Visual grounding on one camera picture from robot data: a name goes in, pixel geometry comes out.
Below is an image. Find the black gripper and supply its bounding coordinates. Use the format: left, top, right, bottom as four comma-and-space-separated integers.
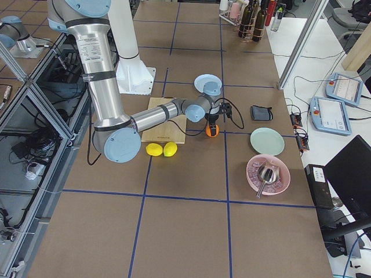
205, 114, 219, 136

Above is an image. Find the orange fruit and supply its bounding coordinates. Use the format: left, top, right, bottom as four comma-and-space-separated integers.
205, 125, 220, 138

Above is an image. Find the light blue plate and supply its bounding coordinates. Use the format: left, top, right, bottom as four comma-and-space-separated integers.
194, 74, 222, 93

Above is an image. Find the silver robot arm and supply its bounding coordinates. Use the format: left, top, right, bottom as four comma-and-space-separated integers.
48, 1, 221, 163
1, 16, 42, 58

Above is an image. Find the light green plate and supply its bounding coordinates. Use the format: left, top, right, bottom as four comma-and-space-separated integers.
250, 127, 285, 156

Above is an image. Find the wooden cutting board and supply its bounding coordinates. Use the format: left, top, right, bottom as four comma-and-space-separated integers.
141, 115, 187, 144

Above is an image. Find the grey folded cloth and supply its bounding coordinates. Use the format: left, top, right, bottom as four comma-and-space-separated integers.
250, 105, 273, 121

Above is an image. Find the lemon near board upper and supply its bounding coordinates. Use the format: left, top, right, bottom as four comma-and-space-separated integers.
163, 142, 178, 157

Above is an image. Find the lemon board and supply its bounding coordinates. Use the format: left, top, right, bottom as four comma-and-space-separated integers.
146, 143, 163, 156
163, 142, 178, 157

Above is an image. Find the lemon near board lower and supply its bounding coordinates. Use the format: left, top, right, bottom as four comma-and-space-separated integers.
146, 143, 163, 156

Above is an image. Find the metal scoop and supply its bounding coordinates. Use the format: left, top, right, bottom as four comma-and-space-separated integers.
256, 161, 279, 199

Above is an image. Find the pink bowl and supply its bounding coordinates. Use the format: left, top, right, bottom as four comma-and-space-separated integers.
246, 154, 290, 196

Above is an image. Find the dark wine bottle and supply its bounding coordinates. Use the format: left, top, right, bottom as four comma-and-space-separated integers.
252, 0, 269, 42
238, 0, 254, 38

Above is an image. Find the black small computer box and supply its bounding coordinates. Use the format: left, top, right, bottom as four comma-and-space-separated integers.
304, 164, 333, 210

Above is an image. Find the teach pendant near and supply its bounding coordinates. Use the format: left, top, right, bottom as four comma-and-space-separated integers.
310, 97, 352, 136

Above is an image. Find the teach pendant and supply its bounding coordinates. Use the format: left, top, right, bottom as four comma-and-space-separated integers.
310, 97, 352, 136
325, 72, 363, 107

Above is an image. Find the grey water bottle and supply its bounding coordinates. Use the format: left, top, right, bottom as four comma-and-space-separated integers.
271, 7, 284, 32

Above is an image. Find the teach pendant far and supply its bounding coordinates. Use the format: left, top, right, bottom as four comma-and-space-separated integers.
325, 72, 363, 107

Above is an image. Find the red bottle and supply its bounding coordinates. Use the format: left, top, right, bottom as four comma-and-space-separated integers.
265, 0, 278, 27

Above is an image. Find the black computer monitor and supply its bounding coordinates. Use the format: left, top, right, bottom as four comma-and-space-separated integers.
325, 135, 370, 219

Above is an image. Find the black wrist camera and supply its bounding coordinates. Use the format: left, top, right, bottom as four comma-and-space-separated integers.
220, 103, 232, 119

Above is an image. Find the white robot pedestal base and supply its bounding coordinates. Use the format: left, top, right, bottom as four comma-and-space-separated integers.
108, 0, 156, 95

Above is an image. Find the copper wire bottle rack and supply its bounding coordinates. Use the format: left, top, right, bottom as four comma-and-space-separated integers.
242, 1, 261, 42

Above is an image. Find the aluminium frame post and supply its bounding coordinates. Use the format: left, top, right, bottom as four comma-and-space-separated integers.
278, 0, 329, 90

